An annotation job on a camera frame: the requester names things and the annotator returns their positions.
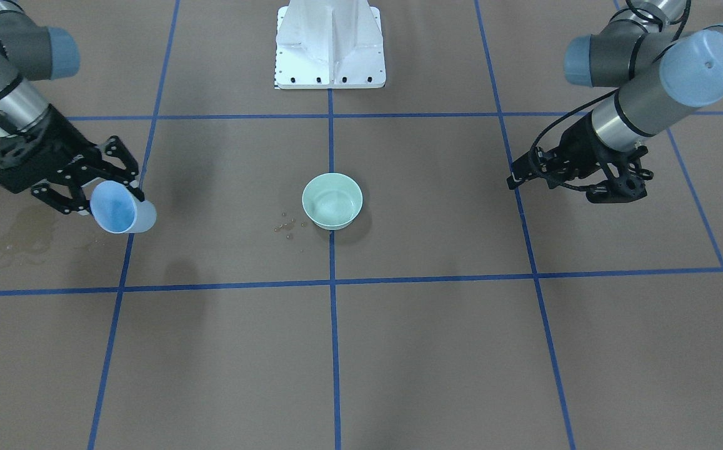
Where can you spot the mint green bowl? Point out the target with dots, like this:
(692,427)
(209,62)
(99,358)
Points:
(332,200)

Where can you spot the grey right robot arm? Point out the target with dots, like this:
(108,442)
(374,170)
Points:
(29,53)

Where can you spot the light blue plastic cup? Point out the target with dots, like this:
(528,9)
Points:
(118,211)

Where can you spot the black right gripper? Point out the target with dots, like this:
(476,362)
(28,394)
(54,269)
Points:
(63,139)

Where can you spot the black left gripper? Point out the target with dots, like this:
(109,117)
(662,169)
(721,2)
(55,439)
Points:
(577,148)

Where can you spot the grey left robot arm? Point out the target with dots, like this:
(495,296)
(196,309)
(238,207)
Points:
(658,75)

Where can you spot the white metal pedestal base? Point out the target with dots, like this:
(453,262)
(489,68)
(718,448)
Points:
(329,45)

